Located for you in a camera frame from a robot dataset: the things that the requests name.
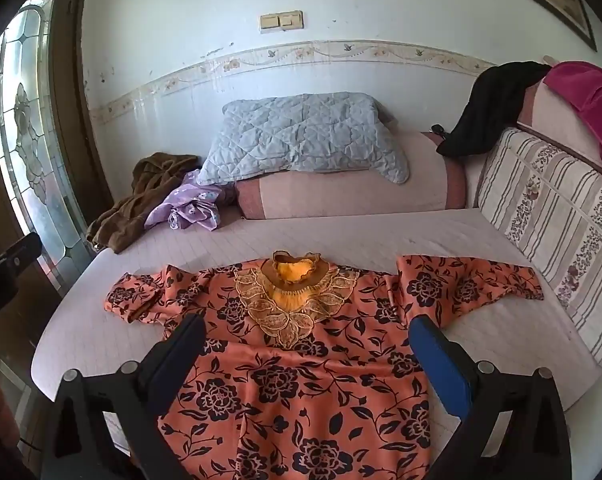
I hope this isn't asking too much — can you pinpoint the purple floral cloth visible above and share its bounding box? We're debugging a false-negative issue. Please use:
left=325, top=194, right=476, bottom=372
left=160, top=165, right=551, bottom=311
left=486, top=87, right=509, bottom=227
left=145, top=170, right=238, bottom=232

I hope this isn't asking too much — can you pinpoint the pink quilted mattress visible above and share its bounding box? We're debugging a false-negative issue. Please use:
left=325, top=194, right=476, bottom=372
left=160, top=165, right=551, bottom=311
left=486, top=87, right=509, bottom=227
left=31, top=207, right=602, bottom=461

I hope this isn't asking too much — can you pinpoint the beige light switch plate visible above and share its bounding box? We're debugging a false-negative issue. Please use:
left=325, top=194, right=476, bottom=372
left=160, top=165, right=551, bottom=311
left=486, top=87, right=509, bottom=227
left=259, top=10, right=304, bottom=33

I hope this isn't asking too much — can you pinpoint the striped floral cushion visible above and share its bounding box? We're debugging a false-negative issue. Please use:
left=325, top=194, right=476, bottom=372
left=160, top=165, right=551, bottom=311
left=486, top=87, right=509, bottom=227
left=476, top=127, right=602, bottom=368

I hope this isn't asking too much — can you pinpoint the pink headboard cushion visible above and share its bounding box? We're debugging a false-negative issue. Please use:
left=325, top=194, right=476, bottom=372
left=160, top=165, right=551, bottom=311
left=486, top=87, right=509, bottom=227
left=516, top=80, right=602, bottom=176

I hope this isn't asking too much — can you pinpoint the pink bolster pillow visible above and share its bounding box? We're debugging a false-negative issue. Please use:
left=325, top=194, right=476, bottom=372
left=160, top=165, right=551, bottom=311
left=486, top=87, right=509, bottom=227
left=235, top=131, right=468, bottom=221

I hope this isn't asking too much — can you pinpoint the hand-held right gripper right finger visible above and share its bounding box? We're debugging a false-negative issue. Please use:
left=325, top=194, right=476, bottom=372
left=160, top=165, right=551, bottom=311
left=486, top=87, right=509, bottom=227
left=407, top=316, right=573, bottom=480

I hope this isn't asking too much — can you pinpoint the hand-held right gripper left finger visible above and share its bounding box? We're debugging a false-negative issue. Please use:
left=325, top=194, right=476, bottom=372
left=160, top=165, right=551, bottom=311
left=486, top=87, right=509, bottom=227
left=40, top=313, right=208, bottom=480

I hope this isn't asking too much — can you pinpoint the brown towel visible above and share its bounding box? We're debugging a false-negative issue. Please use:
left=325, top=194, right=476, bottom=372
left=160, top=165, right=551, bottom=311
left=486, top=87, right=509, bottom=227
left=86, top=152, right=200, bottom=254

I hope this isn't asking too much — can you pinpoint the magenta garment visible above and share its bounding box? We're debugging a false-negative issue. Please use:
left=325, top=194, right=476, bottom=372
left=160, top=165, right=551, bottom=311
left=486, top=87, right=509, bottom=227
left=544, top=61, right=602, bottom=181

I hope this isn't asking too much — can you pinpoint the stained glass door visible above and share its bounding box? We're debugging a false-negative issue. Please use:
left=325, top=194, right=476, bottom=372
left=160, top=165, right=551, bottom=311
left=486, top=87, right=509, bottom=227
left=0, top=0, right=112, bottom=291

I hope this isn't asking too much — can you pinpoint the orange floral blouse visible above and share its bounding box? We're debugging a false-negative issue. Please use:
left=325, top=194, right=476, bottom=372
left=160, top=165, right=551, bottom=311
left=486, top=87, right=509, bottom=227
left=104, top=251, right=544, bottom=480

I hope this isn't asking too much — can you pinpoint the black garment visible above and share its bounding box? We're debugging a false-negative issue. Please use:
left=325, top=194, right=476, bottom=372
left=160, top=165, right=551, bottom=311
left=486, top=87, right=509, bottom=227
left=436, top=61, right=552, bottom=161

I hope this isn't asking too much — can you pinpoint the grey quilted pillow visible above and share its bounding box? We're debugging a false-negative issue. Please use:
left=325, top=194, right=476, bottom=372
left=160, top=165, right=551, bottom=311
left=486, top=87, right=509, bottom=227
left=197, top=92, right=410, bottom=187

